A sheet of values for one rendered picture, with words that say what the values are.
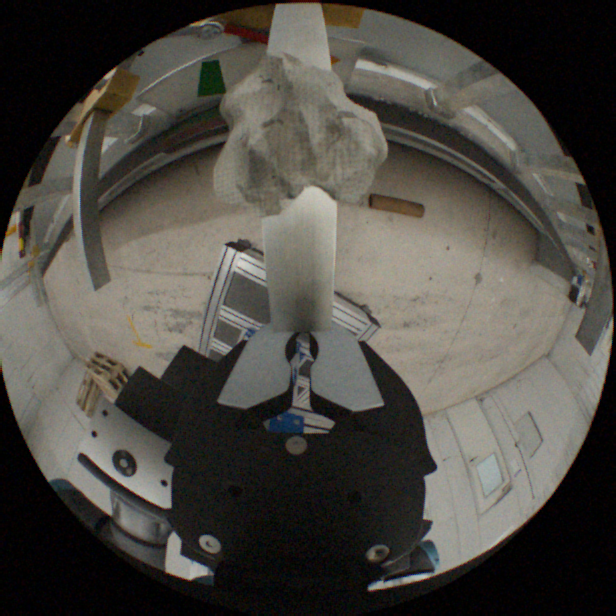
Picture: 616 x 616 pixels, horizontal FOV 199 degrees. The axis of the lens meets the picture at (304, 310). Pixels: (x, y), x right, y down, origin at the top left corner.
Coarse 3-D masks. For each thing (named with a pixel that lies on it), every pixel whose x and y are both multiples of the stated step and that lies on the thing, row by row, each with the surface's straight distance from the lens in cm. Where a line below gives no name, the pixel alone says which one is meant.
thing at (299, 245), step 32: (288, 32) 14; (320, 32) 14; (320, 64) 11; (320, 192) 7; (288, 224) 7; (320, 224) 7; (288, 256) 7; (320, 256) 7; (288, 288) 8; (320, 288) 8; (288, 320) 9; (320, 320) 9
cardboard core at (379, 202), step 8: (368, 200) 98; (376, 200) 92; (384, 200) 93; (392, 200) 96; (400, 200) 98; (376, 208) 94; (384, 208) 94; (392, 208) 96; (400, 208) 97; (408, 208) 99; (416, 208) 102; (424, 208) 105; (416, 216) 105
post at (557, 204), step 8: (552, 200) 76; (560, 200) 75; (552, 208) 77; (560, 208) 74; (568, 208) 74; (576, 208) 74; (584, 208) 74; (576, 216) 74; (584, 216) 73; (592, 216) 73; (592, 224) 74
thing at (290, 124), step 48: (240, 96) 8; (288, 96) 7; (336, 96) 8; (240, 144) 7; (288, 144) 7; (336, 144) 7; (384, 144) 8; (240, 192) 7; (288, 192) 7; (336, 192) 7
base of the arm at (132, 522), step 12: (120, 504) 42; (132, 504) 40; (120, 516) 44; (132, 516) 41; (144, 516) 40; (120, 528) 46; (132, 528) 44; (144, 528) 42; (156, 528) 43; (168, 528) 44; (132, 540) 45; (144, 540) 44; (156, 540) 45
